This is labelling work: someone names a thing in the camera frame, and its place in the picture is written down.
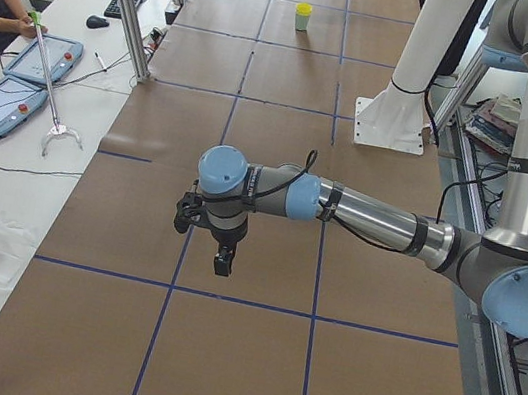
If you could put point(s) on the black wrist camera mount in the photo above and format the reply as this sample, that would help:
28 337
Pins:
190 210

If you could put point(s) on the yellow cup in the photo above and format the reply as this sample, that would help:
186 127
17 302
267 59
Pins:
303 9

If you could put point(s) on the black computer mouse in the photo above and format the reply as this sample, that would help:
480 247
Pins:
96 22

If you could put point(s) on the green cup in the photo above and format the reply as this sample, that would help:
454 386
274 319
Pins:
301 22

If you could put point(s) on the stack of papers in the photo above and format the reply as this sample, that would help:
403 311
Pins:
494 122

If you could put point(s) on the near blue teach pendant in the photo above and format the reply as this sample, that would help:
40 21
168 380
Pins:
18 100

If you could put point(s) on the aluminium frame post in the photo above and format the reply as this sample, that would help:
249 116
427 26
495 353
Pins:
127 2

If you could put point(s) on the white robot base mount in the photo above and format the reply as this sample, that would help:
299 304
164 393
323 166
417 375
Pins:
393 119

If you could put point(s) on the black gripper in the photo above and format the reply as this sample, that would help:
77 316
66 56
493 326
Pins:
225 237

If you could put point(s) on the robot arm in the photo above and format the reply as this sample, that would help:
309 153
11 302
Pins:
490 268

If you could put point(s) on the metal reacher grabber tool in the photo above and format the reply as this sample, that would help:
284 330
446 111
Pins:
58 130

